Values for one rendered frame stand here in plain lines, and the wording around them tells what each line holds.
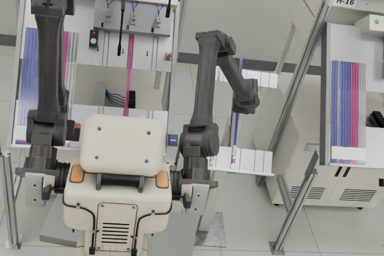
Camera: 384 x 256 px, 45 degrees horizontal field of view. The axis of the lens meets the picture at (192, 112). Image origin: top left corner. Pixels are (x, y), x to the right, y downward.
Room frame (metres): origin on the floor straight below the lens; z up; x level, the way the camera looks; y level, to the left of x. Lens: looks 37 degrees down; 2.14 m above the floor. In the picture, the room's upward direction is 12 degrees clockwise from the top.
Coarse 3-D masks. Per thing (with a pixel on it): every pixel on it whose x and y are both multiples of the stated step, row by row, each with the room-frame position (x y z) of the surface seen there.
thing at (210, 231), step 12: (228, 120) 1.75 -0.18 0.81; (228, 132) 1.71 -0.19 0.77; (228, 144) 1.71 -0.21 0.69; (216, 180) 1.71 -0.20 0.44; (216, 192) 1.72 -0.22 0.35; (216, 204) 1.72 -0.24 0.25; (204, 216) 1.71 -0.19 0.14; (216, 216) 1.85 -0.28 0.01; (204, 228) 1.72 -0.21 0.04; (216, 228) 1.76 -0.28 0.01; (204, 240) 1.65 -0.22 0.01; (216, 240) 1.67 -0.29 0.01
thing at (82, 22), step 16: (80, 0) 1.86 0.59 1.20; (32, 16) 1.75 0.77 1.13; (80, 16) 1.82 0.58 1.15; (80, 32) 1.77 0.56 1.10; (112, 32) 1.81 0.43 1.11; (80, 48) 1.72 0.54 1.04; (112, 48) 1.76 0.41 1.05; (128, 48) 1.78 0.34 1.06; (144, 48) 1.81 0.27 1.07; (160, 48) 1.83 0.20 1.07; (96, 64) 1.70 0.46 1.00; (112, 64) 1.72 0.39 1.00; (144, 64) 1.76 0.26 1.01; (160, 64) 1.78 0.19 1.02
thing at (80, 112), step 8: (16, 104) 1.49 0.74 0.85; (16, 112) 1.47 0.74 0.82; (80, 112) 1.54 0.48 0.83; (88, 112) 1.55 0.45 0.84; (96, 112) 1.56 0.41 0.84; (104, 112) 1.57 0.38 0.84; (112, 112) 1.58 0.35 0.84; (120, 112) 1.59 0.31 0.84; (128, 112) 1.60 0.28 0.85; (136, 112) 1.61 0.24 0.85; (144, 112) 1.62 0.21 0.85; (152, 112) 1.63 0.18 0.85; (160, 112) 1.64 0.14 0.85; (16, 120) 1.45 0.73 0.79; (80, 120) 1.52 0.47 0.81; (160, 120) 1.62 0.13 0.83; (16, 128) 1.43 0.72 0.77; (80, 136) 1.47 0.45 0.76; (72, 144) 1.44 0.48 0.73; (80, 144) 1.45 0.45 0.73
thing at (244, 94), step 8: (232, 40) 1.40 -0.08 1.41; (232, 48) 1.38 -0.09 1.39; (224, 56) 1.39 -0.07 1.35; (232, 56) 1.45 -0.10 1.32; (224, 64) 1.40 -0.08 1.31; (232, 64) 1.43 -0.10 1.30; (224, 72) 1.43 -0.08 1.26; (232, 72) 1.43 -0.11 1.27; (240, 72) 1.49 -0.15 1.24; (232, 80) 1.45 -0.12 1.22; (240, 80) 1.47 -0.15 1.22; (232, 88) 1.48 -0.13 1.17; (240, 88) 1.47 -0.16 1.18; (248, 88) 1.52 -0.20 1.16; (240, 96) 1.50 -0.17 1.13; (248, 96) 1.50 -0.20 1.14; (240, 104) 1.52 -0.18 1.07; (248, 104) 1.52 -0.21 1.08
